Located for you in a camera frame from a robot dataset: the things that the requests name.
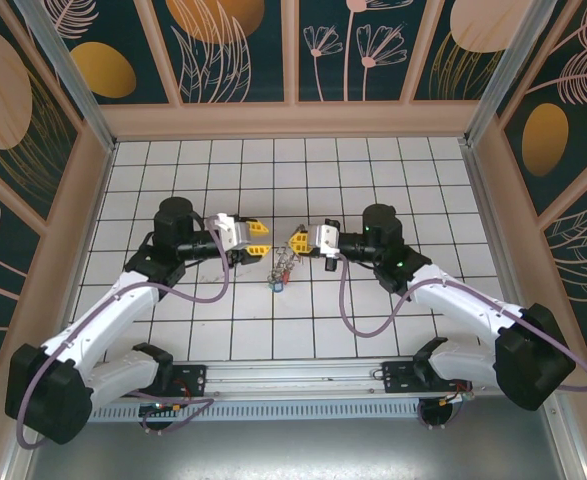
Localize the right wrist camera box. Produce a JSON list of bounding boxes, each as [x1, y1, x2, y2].
[[317, 219, 343, 254]]

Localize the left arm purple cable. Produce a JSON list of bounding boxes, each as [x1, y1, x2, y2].
[[16, 227, 234, 449]]

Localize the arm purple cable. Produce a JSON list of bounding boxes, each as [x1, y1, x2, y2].
[[339, 252, 587, 431], [16, 227, 234, 449]]

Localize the aluminium frame post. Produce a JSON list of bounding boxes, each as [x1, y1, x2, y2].
[[462, 0, 574, 146], [12, 0, 119, 151]]

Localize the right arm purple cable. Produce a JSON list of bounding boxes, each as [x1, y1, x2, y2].
[[339, 252, 587, 431]]

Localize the metal disc keyring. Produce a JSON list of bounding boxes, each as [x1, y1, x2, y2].
[[270, 238, 302, 281]]

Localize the left aluminium frame post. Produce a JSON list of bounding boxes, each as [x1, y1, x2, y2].
[[12, 0, 119, 151]]

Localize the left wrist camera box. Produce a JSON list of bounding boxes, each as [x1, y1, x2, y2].
[[206, 213, 239, 249]]

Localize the aluminium mounting rail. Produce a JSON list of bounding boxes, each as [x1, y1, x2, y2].
[[20, 354, 567, 401]]

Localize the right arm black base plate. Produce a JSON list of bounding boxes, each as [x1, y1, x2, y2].
[[381, 360, 474, 396]]

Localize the right arm base wiring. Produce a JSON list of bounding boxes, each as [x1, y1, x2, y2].
[[440, 389, 474, 406]]

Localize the left arm base wiring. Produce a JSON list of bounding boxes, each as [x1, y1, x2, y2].
[[140, 399, 189, 416]]

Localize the grey metal sheet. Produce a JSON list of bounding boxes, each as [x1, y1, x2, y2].
[[2, 419, 587, 480]]

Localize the right aluminium frame post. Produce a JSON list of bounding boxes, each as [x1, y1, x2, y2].
[[462, 0, 574, 146]]

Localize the slotted grey cable duct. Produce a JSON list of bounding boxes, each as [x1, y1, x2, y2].
[[42, 403, 547, 421]]

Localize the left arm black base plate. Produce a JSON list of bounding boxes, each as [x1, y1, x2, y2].
[[116, 363, 209, 399]]

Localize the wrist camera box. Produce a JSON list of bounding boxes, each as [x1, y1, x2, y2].
[[206, 213, 239, 249], [317, 219, 343, 254]]

